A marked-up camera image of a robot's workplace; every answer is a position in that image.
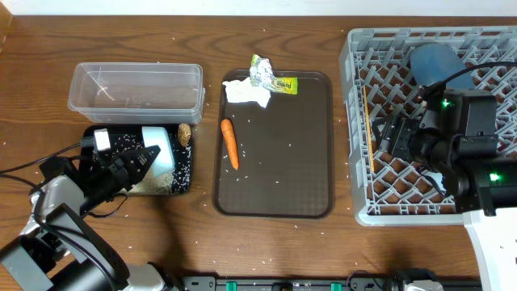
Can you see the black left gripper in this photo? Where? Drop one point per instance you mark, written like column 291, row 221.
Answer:
column 119, row 171

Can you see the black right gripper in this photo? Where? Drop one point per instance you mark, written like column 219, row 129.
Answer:
column 398, row 137

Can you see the light blue rice bowl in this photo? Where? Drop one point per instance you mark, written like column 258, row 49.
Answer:
column 158, row 136

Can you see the brown food scrap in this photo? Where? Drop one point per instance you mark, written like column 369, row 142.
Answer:
column 184, row 134

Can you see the wooden chopstick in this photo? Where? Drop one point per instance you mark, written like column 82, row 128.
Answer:
column 368, row 128

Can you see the dark blue plate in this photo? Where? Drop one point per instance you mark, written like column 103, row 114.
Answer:
column 431, row 63

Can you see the light blue cup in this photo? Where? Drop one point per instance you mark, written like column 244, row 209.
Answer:
column 438, row 180

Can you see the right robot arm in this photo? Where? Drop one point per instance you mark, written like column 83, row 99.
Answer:
column 456, row 137

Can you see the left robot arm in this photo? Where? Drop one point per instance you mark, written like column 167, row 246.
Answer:
column 58, row 250

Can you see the black waste tray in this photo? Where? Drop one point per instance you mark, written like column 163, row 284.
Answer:
column 125, row 137

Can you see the grey plastic dishwasher rack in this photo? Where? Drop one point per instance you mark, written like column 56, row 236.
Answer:
column 377, row 80

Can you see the spilled white rice pile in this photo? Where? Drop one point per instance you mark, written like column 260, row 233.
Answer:
column 153, row 185

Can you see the clear plastic bin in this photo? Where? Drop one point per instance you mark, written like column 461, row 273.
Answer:
column 138, row 92

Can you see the orange carrot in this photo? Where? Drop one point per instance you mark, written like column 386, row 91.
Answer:
column 230, row 141

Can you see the dark brown serving tray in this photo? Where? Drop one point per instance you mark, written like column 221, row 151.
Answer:
column 286, row 153

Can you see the crumpled white napkin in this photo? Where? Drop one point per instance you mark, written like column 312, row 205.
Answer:
column 243, row 92

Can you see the yellow green candy wrapper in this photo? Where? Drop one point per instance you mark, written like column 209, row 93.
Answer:
column 285, row 85

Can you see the crumpled aluminium foil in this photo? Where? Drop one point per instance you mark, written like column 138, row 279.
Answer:
column 261, row 73

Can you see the black rail at table edge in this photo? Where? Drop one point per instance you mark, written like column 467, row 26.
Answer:
column 408, row 279

